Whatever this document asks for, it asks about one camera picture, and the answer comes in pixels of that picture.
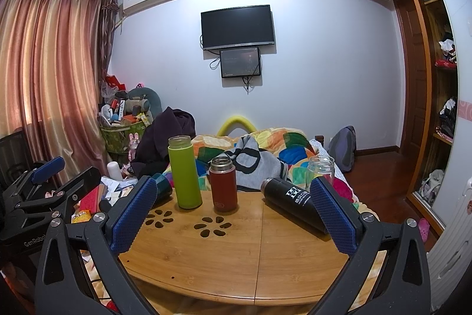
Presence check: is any colourful patchwork quilt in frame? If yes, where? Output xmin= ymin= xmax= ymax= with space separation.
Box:
xmin=162 ymin=128 xmax=377 ymax=220

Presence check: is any grey black patterned cloth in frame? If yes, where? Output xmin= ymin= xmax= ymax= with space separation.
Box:
xmin=217 ymin=133 xmax=289 ymax=192

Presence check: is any black chair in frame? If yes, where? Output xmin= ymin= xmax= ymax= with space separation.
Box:
xmin=0 ymin=132 xmax=42 ymax=185

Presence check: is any clear glass cup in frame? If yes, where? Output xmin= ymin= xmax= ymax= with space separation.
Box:
xmin=306 ymin=156 xmax=335 ymax=192

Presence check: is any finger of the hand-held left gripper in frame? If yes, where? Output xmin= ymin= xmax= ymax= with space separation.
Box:
xmin=17 ymin=167 xmax=102 ymax=227
xmin=0 ymin=156 xmax=66 ymax=203

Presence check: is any grey backpack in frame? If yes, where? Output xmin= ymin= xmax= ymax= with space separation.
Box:
xmin=327 ymin=125 xmax=357 ymax=173

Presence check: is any yellow foam tube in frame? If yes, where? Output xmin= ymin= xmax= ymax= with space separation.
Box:
xmin=217 ymin=117 xmax=258 ymax=137

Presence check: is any black wall television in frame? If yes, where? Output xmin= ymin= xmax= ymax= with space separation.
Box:
xmin=201 ymin=4 xmax=276 ymax=51

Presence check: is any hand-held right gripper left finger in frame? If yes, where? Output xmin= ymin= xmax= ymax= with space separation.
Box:
xmin=35 ymin=175 xmax=159 ymax=315

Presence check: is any pink rabbit toy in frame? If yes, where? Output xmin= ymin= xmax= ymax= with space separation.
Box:
xmin=127 ymin=133 xmax=141 ymax=161

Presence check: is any pink curtain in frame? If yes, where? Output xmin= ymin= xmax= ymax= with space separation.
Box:
xmin=0 ymin=0 xmax=119 ymax=177

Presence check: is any green basket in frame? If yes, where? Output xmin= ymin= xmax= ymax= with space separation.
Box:
xmin=100 ymin=123 xmax=144 ymax=155

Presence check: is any white sliding door panel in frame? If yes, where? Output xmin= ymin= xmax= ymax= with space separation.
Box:
xmin=417 ymin=0 xmax=472 ymax=312

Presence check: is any green thermos cup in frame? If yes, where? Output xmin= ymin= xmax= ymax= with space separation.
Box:
xmin=168 ymin=135 xmax=203 ymax=209

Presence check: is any red thermos cup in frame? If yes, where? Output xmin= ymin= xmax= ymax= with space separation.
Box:
xmin=209 ymin=157 xmax=238 ymax=213

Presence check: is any small black wall monitor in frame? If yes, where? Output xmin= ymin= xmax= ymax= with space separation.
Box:
xmin=220 ymin=47 xmax=262 ymax=78

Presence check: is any wooden wardrobe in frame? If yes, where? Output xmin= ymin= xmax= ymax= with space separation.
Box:
xmin=393 ymin=0 xmax=461 ymax=238

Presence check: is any red bag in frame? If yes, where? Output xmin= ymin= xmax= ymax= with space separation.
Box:
xmin=105 ymin=74 xmax=126 ymax=91

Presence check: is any dark purple jacket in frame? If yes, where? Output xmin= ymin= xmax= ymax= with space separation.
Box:
xmin=131 ymin=107 xmax=197 ymax=177

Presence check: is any red book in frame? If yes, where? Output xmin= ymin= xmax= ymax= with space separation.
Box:
xmin=79 ymin=186 xmax=106 ymax=213

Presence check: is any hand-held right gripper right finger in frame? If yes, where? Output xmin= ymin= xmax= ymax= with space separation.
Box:
xmin=309 ymin=175 xmax=432 ymax=315

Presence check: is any black thermos cup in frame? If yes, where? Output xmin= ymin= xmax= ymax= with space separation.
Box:
xmin=260 ymin=178 xmax=329 ymax=235

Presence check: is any wooden door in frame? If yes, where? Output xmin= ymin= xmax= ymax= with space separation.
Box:
xmin=394 ymin=0 xmax=423 ymax=153

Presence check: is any grey plush toy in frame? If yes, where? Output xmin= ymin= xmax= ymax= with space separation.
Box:
xmin=118 ymin=87 xmax=163 ymax=116

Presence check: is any dark teal cup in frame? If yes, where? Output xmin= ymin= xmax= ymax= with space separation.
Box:
xmin=153 ymin=173 xmax=173 ymax=204

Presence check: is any white handbag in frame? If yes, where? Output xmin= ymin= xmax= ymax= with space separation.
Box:
xmin=420 ymin=169 xmax=445 ymax=205

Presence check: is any white bottle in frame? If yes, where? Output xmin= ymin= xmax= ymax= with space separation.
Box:
xmin=107 ymin=162 xmax=123 ymax=181

